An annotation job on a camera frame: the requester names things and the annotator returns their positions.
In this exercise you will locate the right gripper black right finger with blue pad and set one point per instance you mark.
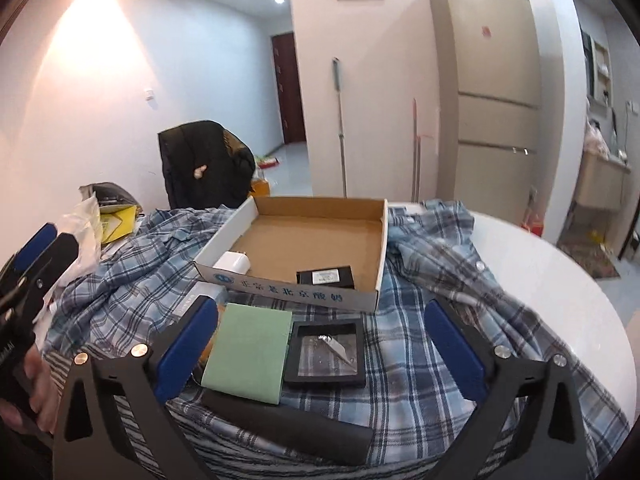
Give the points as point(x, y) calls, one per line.
point(549, 440)

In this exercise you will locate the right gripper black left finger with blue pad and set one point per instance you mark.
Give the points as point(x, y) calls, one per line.
point(175, 351)

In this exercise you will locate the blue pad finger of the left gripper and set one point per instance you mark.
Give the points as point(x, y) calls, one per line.
point(32, 272)

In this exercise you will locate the green notebook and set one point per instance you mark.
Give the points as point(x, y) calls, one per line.
point(248, 356)

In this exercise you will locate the person's left hand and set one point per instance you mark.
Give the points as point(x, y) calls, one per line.
point(44, 400)

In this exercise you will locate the grey silver box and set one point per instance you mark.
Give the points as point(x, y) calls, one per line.
point(212, 291)

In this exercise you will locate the patterned door mat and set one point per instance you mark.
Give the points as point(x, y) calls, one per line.
point(593, 259)

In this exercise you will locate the white charger block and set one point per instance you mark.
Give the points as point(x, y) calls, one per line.
point(234, 262)

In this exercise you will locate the chair with black jacket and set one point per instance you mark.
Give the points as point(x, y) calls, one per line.
point(205, 166)

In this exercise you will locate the small black box with label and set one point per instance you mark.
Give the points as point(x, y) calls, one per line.
point(338, 277)

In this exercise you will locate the beige cabinet counter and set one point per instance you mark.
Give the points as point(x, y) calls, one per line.
point(600, 182)

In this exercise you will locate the open cardboard tray box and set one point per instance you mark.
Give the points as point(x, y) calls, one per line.
point(283, 235)

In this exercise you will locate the pink broom and dustpan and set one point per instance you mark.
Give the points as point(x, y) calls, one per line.
point(417, 138)

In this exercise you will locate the dark red door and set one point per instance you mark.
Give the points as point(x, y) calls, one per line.
point(289, 96)

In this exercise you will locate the beige refrigerator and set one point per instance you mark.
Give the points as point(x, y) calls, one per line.
point(489, 104)

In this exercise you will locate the black display frame case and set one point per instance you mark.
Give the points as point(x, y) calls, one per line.
point(326, 355)

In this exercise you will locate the grey mop handle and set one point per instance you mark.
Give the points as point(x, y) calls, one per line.
point(337, 77)

